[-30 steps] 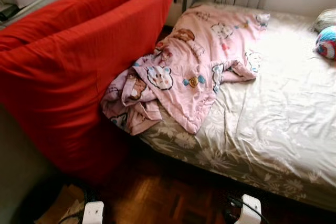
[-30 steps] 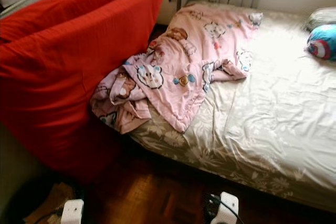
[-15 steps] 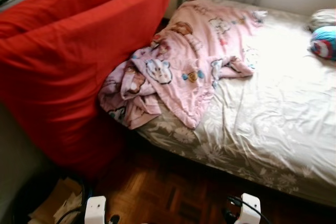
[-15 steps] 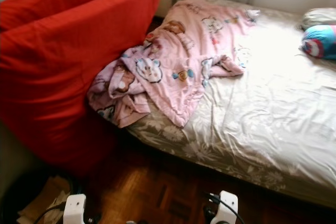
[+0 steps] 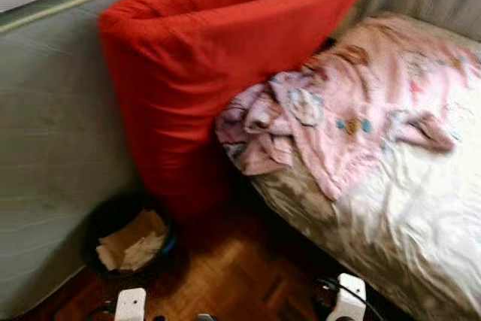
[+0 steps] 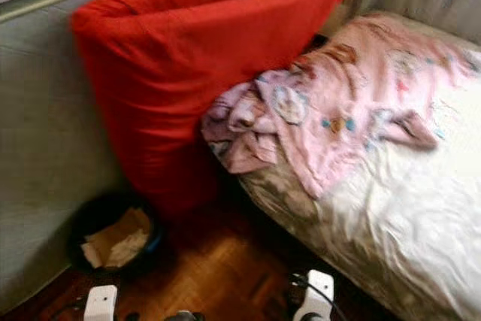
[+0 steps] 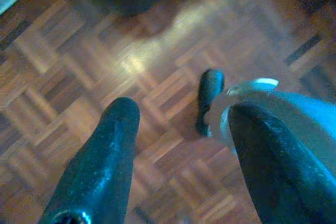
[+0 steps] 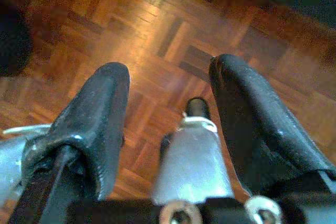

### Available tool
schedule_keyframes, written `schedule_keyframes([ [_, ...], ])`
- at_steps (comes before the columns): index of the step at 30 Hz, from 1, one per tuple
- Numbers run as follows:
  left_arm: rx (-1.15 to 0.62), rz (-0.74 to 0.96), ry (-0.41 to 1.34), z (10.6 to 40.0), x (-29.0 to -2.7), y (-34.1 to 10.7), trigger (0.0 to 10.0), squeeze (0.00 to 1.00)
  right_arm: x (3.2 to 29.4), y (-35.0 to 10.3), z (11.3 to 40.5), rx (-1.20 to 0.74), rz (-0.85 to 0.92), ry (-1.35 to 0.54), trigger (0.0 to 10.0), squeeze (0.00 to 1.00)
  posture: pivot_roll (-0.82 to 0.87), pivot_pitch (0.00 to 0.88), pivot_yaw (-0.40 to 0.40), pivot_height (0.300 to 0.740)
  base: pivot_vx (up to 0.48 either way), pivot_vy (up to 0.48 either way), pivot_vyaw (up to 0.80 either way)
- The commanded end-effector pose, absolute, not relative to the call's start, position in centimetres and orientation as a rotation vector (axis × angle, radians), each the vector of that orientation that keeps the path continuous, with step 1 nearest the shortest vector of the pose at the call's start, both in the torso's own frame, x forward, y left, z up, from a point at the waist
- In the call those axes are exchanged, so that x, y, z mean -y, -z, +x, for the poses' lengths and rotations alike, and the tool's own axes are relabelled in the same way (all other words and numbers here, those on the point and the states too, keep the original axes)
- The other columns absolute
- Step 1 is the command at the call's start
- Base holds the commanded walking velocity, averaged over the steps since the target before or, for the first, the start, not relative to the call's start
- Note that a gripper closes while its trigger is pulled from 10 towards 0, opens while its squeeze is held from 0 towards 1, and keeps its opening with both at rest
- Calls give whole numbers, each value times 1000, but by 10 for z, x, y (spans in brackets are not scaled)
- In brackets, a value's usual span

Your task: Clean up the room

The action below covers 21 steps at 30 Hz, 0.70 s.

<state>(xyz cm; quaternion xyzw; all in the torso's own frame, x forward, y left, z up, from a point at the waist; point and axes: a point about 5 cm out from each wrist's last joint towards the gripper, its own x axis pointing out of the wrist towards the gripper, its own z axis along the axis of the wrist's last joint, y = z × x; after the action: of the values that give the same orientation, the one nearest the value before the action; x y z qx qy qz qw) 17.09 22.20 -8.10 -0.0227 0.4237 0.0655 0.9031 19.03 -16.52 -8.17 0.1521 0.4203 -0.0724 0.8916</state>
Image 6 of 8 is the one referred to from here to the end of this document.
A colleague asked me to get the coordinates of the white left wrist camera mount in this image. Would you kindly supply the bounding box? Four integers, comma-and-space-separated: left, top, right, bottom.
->
84, 285, 119, 321

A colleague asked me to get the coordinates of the pink cartoon print blanket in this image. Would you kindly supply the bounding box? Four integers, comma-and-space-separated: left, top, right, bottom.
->
199, 14, 481, 200

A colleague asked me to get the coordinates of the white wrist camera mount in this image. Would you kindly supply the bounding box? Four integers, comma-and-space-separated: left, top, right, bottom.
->
301, 270, 335, 321
84, 285, 119, 321

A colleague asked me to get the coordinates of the bed with beige floral sheet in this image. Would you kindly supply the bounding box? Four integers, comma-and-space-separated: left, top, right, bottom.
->
233, 11, 481, 321

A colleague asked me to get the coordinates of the black waste bin blue rim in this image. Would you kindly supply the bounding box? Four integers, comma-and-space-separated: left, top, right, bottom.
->
66, 192, 165, 275

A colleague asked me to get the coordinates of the large red cushion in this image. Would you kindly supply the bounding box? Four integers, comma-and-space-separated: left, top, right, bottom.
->
70, 0, 348, 220

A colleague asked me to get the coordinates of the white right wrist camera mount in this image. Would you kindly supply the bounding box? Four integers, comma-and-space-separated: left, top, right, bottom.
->
301, 270, 335, 321

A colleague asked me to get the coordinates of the crumpled beige paper waste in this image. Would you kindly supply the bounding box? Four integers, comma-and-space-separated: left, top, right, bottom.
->
81, 207, 153, 269

